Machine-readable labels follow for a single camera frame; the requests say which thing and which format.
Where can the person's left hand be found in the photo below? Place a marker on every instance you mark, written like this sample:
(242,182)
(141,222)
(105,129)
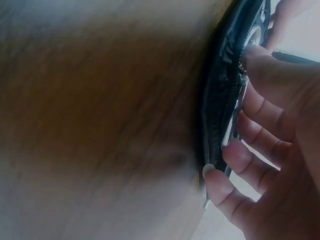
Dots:
(292,17)

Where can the person's right hand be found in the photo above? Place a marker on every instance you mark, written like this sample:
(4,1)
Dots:
(295,150)

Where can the person's left fingers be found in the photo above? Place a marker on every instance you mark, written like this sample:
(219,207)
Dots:
(281,30)

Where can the person's right thumb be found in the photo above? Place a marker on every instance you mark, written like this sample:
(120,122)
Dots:
(265,61)

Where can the silver metal stick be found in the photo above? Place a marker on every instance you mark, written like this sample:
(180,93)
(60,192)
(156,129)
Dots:
(231,140)

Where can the black zippered pouch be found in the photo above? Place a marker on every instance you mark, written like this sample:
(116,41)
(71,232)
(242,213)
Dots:
(215,112)

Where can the black slim bar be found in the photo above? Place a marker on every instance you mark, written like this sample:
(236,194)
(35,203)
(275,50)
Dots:
(295,57)

